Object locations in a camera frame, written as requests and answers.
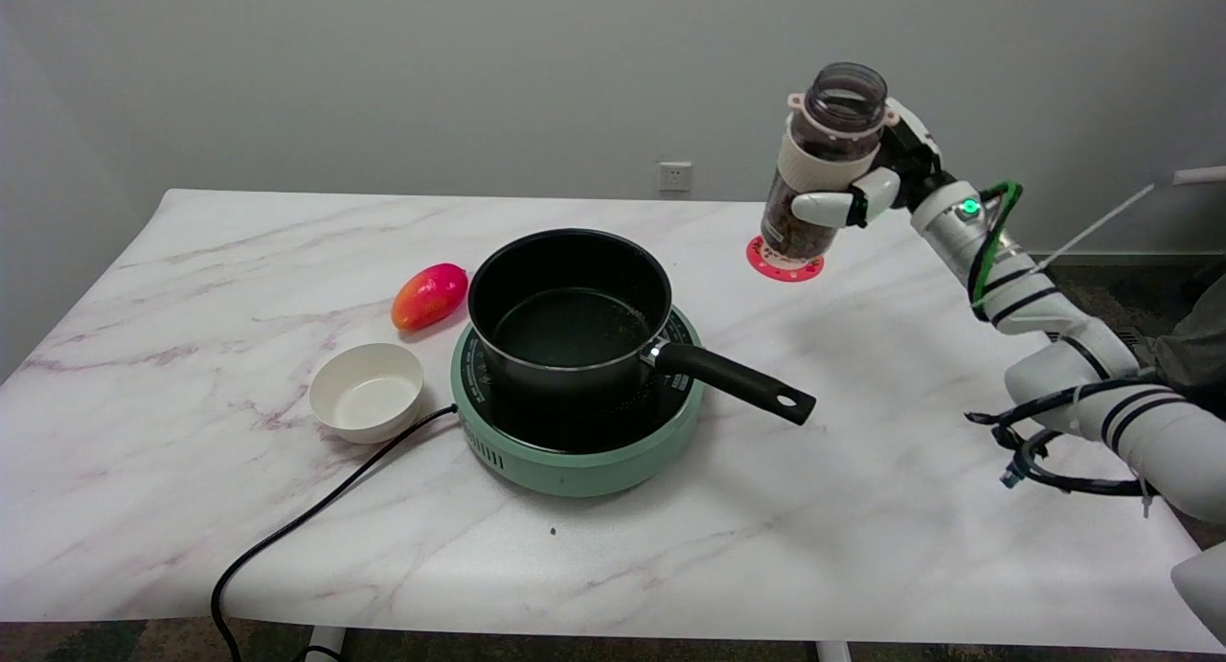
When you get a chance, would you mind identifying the clear bottle with brown pellets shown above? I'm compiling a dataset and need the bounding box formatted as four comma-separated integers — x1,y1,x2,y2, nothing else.
760,61,902,262

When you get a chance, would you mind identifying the black saucepan with handle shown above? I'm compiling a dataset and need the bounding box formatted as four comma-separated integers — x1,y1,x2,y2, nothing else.
466,228,817,426

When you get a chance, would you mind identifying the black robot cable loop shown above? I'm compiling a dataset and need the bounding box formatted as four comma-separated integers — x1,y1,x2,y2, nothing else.
965,378,1162,499

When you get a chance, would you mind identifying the green black wrist cable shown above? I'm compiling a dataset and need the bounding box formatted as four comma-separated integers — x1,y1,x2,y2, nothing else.
966,180,1025,306

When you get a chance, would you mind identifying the grey trouser leg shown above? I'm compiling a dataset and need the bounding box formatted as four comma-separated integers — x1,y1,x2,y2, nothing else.
1152,273,1226,397

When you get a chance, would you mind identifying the red coaster with small figurines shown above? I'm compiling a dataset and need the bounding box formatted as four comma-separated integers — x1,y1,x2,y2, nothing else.
746,235,826,283

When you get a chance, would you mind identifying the green round induction cooker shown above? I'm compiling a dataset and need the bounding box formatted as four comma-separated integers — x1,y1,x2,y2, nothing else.
450,306,706,498

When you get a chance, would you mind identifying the white ceramic bowl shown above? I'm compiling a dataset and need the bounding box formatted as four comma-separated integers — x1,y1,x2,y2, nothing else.
308,342,425,445

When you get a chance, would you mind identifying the red orange mango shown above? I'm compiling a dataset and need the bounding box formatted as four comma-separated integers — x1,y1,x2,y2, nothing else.
391,263,470,332

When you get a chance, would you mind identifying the black power cable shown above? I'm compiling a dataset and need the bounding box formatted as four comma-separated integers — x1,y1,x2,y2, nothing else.
210,403,460,662

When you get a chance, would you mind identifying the white zip tie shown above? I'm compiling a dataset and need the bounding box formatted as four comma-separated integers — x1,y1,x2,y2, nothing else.
1028,184,1156,276

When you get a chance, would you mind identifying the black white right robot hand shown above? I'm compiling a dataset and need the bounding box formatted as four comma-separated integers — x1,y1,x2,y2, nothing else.
791,97,958,231

